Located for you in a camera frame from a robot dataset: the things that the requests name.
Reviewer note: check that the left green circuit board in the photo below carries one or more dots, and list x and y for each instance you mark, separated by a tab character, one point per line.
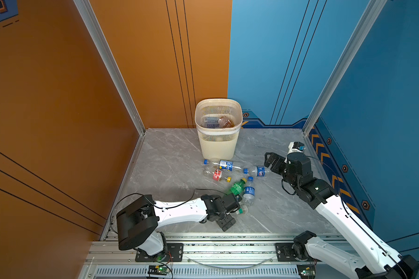
159	272

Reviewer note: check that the clear bottle green cap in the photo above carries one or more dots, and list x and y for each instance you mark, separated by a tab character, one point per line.
242	210

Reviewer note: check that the brown tea bottle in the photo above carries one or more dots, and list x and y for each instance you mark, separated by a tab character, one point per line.
225	122

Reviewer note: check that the clear bottle blue yellow label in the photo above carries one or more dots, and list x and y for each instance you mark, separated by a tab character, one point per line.
225	165

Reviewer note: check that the green circuit board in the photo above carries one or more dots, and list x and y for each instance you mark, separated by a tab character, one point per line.
306	271
159	272

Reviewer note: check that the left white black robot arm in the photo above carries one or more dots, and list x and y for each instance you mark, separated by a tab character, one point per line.
138	223

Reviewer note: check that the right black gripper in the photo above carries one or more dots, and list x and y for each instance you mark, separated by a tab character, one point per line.
279	161

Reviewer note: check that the right aluminium corner post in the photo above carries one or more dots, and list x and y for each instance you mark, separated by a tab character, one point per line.
359	34

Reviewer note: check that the green Sprite bottle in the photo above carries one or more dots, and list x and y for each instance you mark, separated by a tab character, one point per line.
238	187

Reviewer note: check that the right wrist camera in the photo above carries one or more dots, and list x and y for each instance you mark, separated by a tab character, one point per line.
296	147

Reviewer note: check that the left aluminium corner post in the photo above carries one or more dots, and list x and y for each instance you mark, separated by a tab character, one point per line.
94	29

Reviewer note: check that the cream slatted waste bin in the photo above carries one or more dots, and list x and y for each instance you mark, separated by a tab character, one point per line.
218	143

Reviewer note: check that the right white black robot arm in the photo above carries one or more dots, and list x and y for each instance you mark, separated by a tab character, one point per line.
375	260

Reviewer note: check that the small bottle red white label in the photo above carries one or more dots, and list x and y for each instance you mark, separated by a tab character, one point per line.
217	174

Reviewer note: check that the right green circuit board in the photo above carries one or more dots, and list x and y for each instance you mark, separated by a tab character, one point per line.
306	271

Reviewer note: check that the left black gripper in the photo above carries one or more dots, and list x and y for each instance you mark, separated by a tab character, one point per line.
228	222

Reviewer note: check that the clear Pepsi water bottle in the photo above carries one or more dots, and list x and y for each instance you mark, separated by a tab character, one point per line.
256	171

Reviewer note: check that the aluminium corner post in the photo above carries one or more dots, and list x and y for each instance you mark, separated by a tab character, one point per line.
94	29
359	34

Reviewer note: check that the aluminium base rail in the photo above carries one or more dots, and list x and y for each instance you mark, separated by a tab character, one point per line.
206	256

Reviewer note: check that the clear bottle pale blue label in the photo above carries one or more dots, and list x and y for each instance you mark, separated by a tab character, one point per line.
211	122

